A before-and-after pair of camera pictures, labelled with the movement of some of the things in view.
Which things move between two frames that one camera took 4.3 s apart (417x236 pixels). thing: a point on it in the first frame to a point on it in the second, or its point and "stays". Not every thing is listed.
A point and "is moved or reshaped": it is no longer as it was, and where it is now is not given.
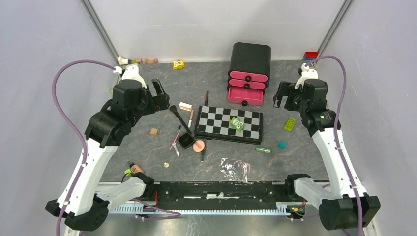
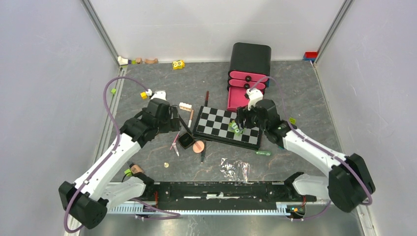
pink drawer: x=245 y=95 is moved or reshaped
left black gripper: x=160 y=102 to x=172 y=124
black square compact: x=186 y=140 stays
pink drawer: x=247 y=84 stays
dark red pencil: x=206 y=98 stays
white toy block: x=122 y=61 stays
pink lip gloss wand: x=174 y=144 stays
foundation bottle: x=134 y=168 stays
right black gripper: x=288 y=89 to x=243 y=113
